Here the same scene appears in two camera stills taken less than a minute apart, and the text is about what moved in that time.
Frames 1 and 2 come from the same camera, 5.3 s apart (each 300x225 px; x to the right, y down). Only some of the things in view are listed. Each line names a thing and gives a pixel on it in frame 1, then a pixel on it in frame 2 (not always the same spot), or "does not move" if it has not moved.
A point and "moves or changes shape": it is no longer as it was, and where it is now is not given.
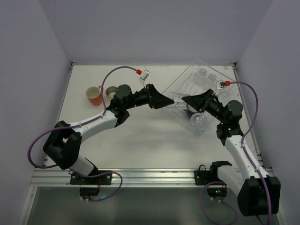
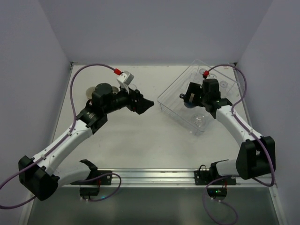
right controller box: [215, 192] does not move
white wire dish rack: [197, 78] does not move
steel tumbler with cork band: [111, 91] does not move
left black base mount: [95, 177] does not move
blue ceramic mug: [190, 113] moves or changes shape
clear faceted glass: [179, 103] -> [132, 86]
